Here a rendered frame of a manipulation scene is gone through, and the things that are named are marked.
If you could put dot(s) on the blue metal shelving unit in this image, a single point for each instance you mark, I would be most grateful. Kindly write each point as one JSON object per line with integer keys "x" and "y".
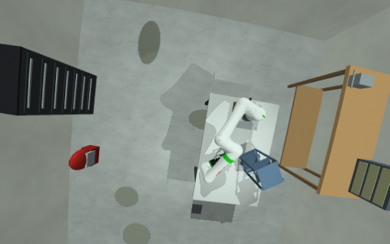
{"x": 267, "y": 175}

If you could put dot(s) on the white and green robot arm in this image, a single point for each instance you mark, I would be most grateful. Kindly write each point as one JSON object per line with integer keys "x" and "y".
{"x": 245, "y": 109}

